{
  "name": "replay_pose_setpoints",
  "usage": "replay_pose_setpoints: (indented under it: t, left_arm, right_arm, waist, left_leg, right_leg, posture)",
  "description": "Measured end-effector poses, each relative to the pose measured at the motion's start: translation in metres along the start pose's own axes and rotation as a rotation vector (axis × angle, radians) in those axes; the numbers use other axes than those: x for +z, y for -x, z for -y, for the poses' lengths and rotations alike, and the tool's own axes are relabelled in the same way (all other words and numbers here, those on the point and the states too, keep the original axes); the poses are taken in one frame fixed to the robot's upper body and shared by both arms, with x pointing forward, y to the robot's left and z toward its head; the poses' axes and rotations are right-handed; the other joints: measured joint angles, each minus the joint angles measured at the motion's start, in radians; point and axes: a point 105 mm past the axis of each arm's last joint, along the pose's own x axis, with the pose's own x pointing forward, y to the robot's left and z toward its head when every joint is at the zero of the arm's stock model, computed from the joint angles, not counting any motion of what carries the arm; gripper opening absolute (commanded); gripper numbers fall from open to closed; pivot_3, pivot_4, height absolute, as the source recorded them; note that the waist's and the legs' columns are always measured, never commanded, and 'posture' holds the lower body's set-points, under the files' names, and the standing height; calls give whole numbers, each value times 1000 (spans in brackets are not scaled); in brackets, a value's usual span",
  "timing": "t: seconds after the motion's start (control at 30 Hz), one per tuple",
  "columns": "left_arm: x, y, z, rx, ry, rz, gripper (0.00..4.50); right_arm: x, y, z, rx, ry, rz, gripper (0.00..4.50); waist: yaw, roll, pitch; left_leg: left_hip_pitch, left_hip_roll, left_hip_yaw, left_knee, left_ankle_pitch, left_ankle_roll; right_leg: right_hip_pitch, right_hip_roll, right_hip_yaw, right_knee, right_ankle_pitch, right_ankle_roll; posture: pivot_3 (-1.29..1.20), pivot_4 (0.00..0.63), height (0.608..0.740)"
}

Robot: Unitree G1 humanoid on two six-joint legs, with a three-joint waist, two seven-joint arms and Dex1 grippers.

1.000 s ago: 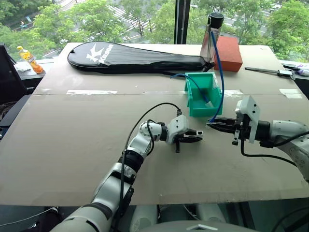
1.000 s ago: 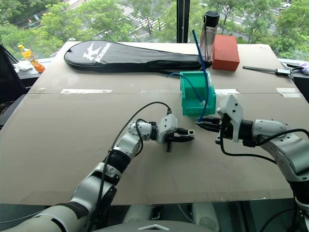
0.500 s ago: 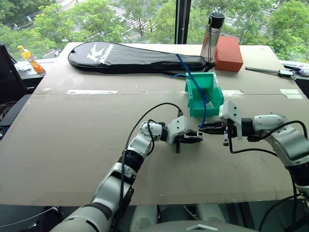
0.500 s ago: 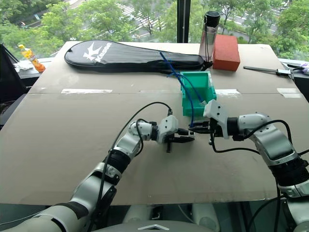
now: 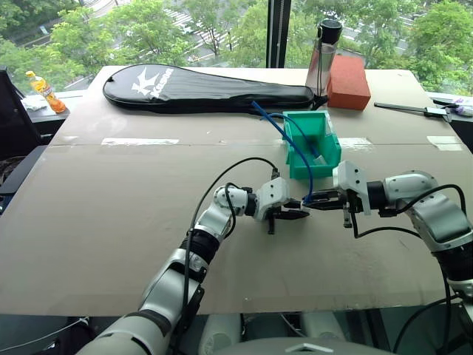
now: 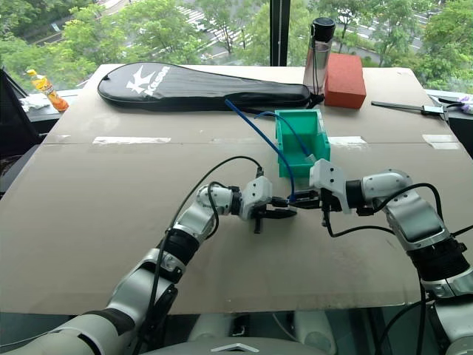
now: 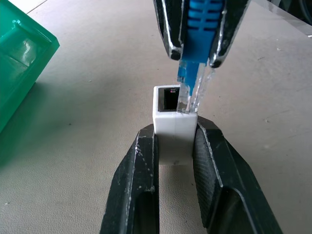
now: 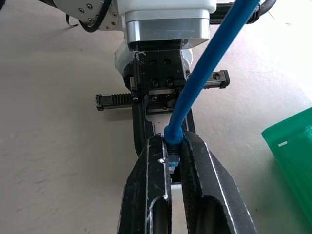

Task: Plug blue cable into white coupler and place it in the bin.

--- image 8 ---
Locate green plastic bin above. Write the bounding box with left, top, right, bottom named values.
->
left=261, top=107, right=312, bottom=211

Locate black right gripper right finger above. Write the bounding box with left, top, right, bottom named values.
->
left=178, top=131, right=258, bottom=234

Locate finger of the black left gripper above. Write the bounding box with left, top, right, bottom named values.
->
left=132, top=97, right=156, bottom=157
left=181, top=107, right=196, bottom=134

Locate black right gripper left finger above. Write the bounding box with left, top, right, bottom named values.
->
left=118, top=135, right=172, bottom=234

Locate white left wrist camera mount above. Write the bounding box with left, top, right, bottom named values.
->
left=114, top=0, right=217, bottom=76

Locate blue ethernet cable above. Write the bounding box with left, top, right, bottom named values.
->
left=163, top=0, right=263, bottom=175

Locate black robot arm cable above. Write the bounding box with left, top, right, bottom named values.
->
left=65, top=0, right=114, bottom=34
left=246, top=0, right=278, bottom=24

